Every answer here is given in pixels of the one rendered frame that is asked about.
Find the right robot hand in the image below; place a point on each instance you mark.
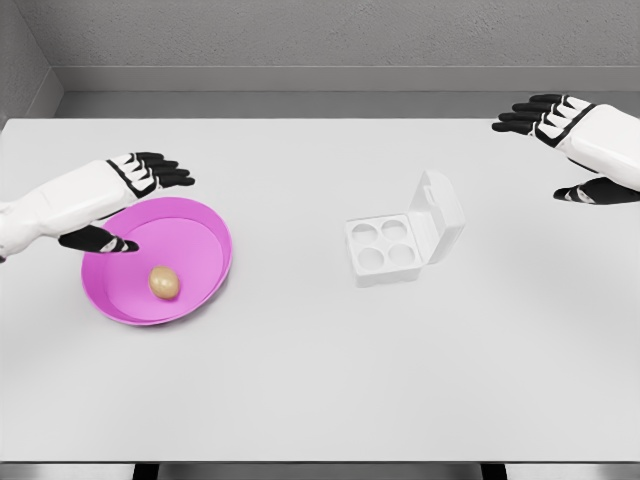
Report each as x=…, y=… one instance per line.
x=600, y=140

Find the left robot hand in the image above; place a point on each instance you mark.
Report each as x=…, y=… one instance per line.
x=80, y=195

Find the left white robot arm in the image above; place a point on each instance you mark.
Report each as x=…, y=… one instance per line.
x=15, y=225

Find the tan egg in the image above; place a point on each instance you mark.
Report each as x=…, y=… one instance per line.
x=164, y=282

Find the white egg box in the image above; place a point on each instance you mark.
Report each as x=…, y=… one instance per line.
x=400, y=240

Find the pink round plate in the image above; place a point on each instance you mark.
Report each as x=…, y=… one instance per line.
x=165, y=270

